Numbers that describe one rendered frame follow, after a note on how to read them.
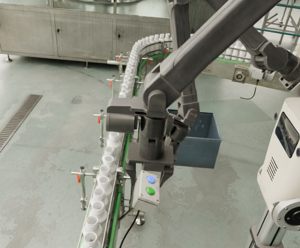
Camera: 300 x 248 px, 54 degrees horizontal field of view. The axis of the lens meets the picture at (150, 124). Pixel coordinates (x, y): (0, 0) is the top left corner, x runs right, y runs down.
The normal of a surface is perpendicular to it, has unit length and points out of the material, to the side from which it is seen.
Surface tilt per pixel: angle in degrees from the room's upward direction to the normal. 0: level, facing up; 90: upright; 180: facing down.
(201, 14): 90
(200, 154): 90
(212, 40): 87
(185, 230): 0
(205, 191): 0
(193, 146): 90
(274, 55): 72
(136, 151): 1
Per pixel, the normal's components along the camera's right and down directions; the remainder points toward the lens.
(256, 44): -0.02, 0.15
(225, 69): -0.34, 0.49
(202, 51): -0.07, 0.50
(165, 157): 0.09, -0.84
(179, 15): 0.14, 0.39
